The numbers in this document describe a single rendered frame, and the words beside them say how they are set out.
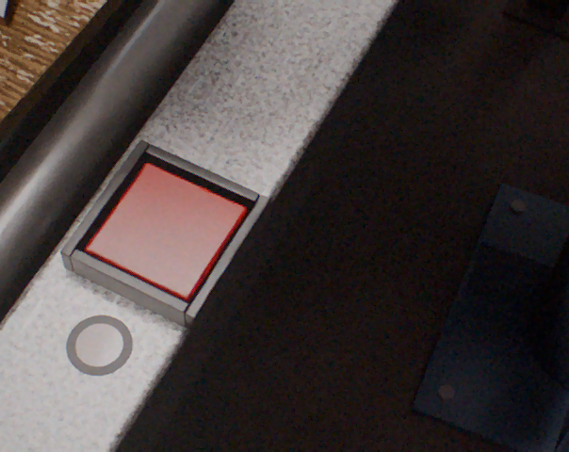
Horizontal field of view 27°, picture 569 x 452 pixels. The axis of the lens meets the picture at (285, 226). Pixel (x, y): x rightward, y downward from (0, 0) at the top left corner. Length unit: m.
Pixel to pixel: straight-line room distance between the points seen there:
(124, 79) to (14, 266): 0.12
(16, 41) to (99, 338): 0.17
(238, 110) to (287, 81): 0.03
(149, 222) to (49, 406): 0.10
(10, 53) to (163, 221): 0.13
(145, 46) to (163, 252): 0.14
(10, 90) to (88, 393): 0.17
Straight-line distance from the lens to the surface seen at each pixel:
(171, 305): 0.56
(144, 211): 0.59
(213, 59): 0.66
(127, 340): 0.57
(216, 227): 0.58
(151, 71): 0.66
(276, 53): 0.66
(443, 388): 1.54
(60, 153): 0.62
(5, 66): 0.64
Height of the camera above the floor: 1.43
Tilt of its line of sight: 59 degrees down
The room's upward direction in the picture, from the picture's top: 2 degrees clockwise
